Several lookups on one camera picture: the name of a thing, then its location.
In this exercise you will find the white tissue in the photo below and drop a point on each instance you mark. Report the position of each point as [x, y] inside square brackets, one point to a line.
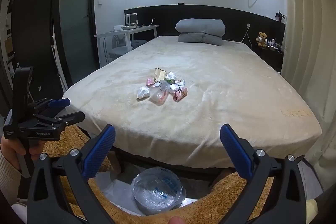
[143, 92]

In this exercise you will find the green and red wrapper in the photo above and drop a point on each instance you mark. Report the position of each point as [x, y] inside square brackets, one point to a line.
[171, 81]

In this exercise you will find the beige curtain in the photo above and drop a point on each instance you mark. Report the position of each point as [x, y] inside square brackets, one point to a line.
[304, 56]

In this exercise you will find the brown fleece garment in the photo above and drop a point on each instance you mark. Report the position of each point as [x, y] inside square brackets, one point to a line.
[136, 218]

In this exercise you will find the small bottles on nightstand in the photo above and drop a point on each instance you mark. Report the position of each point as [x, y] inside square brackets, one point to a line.
[274, 45]

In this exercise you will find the chair with grey cushion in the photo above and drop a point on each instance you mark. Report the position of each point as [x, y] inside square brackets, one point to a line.
[119, 52]

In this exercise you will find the white desk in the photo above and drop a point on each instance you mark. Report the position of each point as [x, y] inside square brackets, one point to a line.
[126, 31]

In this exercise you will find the white plate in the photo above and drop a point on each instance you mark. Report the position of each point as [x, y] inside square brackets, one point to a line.
[128, 27]

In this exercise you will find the person's left forearm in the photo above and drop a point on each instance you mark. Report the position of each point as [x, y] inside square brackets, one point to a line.
[6, 174]

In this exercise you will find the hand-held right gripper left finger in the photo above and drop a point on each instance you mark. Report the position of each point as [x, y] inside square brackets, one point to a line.
[98, 153]

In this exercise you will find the person's left hand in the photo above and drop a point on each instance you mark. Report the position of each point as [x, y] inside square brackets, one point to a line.
[9, 146]

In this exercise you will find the beige paper cup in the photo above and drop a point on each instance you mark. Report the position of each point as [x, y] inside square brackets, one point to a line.
[158, 73]

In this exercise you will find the black nightstand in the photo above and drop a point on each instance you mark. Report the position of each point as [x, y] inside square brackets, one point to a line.
[270, 58]

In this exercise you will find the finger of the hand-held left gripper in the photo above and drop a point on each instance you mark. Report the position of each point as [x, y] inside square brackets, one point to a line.
[71, 118]
[59, 102]

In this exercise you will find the pink snack box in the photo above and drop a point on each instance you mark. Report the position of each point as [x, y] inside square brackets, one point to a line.
[180, 94]

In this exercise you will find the frosted glass door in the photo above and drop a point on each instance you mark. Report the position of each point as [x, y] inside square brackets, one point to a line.
[76, 16]

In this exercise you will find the pink paper roll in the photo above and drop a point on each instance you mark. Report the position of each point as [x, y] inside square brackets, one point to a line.
[150, 81]

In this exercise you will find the clear plastic bottle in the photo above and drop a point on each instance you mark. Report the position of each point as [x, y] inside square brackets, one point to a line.
[158, 94]

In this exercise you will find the white plastic bag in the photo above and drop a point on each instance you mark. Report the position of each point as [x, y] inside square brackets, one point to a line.
[171, 75]

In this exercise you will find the small white appliance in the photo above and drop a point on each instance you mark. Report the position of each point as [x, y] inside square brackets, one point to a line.
[131, 18]

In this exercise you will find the grey smooth folded duvet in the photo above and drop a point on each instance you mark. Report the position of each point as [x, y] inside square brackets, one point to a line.
[199, 26]

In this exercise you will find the black wardrobe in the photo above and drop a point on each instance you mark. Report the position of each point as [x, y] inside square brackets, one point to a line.
[31, 29]

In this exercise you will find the black figurine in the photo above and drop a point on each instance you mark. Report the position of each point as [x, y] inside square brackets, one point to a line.
[280, 16]

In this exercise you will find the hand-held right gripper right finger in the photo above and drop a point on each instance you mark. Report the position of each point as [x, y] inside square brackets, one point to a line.
[236, 153]

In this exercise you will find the grey quilted folded duvet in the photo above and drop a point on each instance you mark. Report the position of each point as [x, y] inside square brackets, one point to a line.
[199, 40]

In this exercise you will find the brown teddy bear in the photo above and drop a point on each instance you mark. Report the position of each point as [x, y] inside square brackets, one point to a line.
[262, 39]

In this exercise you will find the clear plastic container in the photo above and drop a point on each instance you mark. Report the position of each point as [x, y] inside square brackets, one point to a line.
[157, 190]

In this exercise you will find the pink and white packet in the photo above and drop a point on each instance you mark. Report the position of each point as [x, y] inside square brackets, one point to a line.
[176, 86]

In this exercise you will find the bed with beige fleece cover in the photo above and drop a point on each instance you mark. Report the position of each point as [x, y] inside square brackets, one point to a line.
[210, 113]

